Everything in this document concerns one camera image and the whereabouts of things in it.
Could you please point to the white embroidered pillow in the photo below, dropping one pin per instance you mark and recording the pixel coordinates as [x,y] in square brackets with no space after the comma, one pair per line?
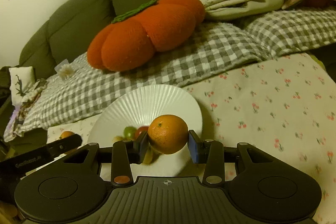
[22,82]

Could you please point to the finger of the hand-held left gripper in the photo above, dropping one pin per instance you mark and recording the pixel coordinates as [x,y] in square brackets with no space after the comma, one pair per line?
[64,144]

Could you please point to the olive green sofa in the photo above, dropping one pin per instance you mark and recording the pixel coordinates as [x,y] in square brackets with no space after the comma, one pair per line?
[78,24]

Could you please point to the large orange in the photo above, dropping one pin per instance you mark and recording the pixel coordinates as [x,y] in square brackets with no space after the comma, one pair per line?
[168,134]

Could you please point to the dark red cushion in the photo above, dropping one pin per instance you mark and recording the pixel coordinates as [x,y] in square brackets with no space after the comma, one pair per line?
[317,1]

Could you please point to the small white flower ornament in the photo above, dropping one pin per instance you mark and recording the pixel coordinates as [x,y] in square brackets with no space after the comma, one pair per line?
[65,72]

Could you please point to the grey checked blanket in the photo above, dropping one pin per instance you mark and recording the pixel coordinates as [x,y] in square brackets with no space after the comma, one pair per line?
[183,61]

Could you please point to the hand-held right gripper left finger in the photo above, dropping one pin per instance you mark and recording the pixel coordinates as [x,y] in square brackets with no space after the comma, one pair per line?
[143,146]

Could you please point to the cherry print tablecloth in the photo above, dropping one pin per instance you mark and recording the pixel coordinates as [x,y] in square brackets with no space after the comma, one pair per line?
[275,113]

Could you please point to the medium orange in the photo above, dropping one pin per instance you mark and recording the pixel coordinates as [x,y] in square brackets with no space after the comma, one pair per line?
[67,134]

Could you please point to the green tomato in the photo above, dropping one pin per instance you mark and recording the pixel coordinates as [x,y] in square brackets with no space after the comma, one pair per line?
[128,131]

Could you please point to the dark green garment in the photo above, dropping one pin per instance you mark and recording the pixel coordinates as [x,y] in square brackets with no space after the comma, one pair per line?
[4,82]

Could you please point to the purple floral patterned cloth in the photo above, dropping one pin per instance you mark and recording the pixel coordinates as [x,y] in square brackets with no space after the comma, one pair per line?
[29,103]

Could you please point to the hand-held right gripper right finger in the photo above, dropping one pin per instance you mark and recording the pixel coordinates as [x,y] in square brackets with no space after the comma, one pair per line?
[194,148]

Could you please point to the white ribbed plate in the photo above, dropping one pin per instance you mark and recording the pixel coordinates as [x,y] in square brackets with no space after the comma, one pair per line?
[147,106]

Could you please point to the person's left hand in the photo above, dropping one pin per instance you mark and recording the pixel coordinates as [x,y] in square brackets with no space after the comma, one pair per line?
[8,213]

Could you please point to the red tomato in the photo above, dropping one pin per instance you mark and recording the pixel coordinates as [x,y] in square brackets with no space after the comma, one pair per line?
[141,130]

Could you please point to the yellow-green round fruit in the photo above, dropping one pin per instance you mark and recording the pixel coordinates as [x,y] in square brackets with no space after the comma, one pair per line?
[148,157]
[118,138]

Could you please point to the folded olive cloth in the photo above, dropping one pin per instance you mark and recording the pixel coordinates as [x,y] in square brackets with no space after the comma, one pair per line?
[252,10]

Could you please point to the orange persimmon-shaped cushion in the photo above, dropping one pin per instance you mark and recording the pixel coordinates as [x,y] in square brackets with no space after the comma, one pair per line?
[147,32]

